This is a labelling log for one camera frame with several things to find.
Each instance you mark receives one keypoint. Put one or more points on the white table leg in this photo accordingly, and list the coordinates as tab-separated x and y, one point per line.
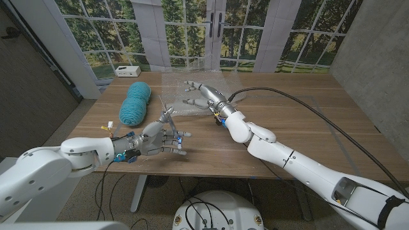
139	195

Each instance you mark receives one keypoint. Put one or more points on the grey table leg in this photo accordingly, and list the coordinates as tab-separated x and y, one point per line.
303	201

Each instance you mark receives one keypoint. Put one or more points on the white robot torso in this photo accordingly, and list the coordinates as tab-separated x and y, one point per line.
230	207

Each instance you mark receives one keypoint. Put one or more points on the printed garden window backdrop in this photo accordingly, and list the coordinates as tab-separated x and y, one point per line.
112	32

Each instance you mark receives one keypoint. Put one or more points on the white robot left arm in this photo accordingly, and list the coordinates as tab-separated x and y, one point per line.
48	166

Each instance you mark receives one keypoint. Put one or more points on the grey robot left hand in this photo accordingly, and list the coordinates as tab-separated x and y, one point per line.
153	140

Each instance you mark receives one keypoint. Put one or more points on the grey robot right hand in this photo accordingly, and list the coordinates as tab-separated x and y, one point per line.
214	96

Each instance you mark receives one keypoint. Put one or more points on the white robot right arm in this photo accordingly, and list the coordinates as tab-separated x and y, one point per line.
303	169

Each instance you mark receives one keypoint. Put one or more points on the clear bubble wrap sheet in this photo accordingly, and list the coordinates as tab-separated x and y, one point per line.
172	89

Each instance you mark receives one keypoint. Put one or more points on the dark wood door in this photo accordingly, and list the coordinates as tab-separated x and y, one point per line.
32	96

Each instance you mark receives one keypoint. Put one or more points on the white power strip box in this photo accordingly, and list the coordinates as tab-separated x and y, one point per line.
128	71

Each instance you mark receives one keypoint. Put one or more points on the black ribbed round base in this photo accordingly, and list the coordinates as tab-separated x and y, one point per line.
158	181

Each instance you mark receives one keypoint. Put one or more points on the teal yarn skein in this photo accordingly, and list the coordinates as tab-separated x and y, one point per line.
135	99

